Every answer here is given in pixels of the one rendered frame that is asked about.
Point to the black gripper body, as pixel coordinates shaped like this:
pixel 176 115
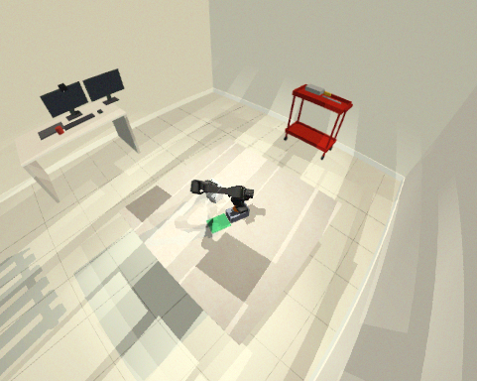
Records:
pixel 241 207

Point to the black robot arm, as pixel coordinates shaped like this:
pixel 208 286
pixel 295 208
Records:
pixel 209 186

